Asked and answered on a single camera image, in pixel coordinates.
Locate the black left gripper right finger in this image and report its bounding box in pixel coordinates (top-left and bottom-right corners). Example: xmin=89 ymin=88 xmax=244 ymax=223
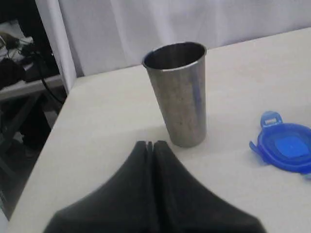
xmin=153 ymin=141 xmax=264 ymax=233

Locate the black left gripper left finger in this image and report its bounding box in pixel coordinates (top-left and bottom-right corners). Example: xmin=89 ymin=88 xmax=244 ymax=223
xmin=44 ymin=141 xmax=156 ymax=233

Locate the blue plastic lid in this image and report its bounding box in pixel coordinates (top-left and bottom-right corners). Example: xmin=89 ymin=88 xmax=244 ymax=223
xmin=249 ymin=111 xmax=311 ymax=180

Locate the stainless steel cup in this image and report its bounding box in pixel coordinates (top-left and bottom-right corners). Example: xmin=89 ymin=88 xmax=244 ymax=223
xmin=142 ymin=42 xmax=207 ymax=148

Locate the background table with clutter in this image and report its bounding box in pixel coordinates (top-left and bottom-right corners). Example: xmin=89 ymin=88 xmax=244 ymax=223
xmin=0 ymin=0 xmax=66 ymax=219

